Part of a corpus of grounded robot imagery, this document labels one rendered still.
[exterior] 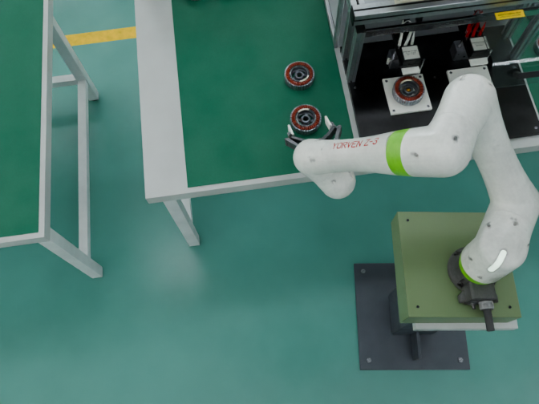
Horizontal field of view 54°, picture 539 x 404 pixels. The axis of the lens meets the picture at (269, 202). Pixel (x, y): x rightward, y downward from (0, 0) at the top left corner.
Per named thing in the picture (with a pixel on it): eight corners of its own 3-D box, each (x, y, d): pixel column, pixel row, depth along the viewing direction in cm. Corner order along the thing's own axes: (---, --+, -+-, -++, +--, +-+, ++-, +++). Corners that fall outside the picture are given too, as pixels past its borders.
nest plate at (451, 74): (496, 101, 192) (498, 99, 191) (456, 107, 192) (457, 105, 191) (485, 66, 197) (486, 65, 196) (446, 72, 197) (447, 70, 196)
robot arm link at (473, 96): (552, 200, 152) (496, 58, 122) (535, 247, 146) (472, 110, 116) (507, 197, 162) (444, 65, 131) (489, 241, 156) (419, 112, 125)
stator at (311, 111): (324, 131, 192) (325, 127, 188) (294, 139, 191) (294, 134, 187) (315, 105, 196) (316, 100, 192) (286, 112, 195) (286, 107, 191)
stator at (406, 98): (427, 102, 191) (430, 96, 188) (398, 110, 190) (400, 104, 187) (415, 77, 195) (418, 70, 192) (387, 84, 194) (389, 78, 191)
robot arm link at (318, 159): (404, 184, 132) (418, 147, 136) (379, 159, 126) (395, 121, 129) (303, 183, 160) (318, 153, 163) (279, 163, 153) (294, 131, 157)
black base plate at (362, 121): (540, 135, 189) (543, 131, 187) (363, 159, 188) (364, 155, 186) (501, 29, 206) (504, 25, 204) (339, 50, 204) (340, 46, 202)
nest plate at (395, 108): (431, 110, 191) (432, 108, 190) (391, 115, 191) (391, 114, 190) (421, 75, 197) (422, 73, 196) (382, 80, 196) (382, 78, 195)
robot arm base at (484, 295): (507, 332, 154) (516, 328, 149) (456, 333, 154) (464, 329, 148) (491, 248, 165) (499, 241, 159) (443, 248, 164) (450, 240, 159)
